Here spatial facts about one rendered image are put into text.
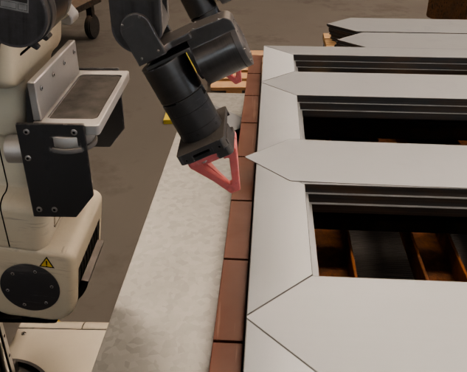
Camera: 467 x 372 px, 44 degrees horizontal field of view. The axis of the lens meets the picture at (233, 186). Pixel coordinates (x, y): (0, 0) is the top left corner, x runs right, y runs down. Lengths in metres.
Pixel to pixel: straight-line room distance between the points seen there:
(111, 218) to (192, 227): 1.36
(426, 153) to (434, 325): 0.50
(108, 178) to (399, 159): 1.96
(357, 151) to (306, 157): 0.11
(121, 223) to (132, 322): 1.53
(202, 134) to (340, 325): 0.30
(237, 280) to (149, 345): 0.21
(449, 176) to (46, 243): 0.73
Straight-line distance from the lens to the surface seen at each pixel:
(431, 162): 1.19
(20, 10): 0.69
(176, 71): 0.70
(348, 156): 1.17
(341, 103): 1.47
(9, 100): 0.95
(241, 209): 1.05
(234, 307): 0.84
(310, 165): 1.12
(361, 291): 0.83
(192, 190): 1.40
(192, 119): 0.72
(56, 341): 1.64
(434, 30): 2.21
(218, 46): 0.69
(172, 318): 1.05
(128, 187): 2.83
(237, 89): 3.71
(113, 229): 2.52
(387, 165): 1.15
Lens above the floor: 1.38
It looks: 30 degrees down
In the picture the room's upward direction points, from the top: straight up
